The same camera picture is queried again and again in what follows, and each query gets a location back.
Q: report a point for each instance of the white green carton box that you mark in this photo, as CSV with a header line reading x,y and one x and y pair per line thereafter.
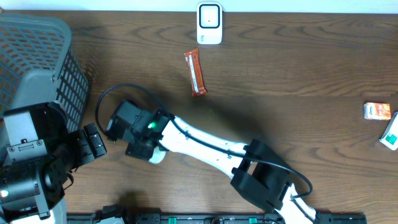
x,y
389,137

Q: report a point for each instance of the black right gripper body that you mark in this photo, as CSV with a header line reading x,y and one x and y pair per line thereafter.
x,y
139,150

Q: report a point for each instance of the white barcode scanner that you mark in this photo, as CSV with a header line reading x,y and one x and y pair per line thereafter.
x,y
209,23

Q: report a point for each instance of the grey plastic basket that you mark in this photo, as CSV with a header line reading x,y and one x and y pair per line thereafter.
x,y
38,65

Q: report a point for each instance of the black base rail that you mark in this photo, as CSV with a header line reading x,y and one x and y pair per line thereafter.
x,y
118,214

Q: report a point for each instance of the green lid white jar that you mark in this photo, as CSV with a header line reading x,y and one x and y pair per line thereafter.
x,y
158,155

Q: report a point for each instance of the orange white small box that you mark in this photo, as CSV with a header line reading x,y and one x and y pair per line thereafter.
x,y
377,111

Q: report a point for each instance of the orange snack bar wrapper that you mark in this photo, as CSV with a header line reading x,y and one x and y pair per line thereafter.
x,y
192,60

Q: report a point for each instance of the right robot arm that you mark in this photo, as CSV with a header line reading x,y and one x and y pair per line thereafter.
x,y
257,173

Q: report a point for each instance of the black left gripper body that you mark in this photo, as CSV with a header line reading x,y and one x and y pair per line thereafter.
x,y
81,152

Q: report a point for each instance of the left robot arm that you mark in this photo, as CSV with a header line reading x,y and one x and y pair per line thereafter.
x,y
41,155

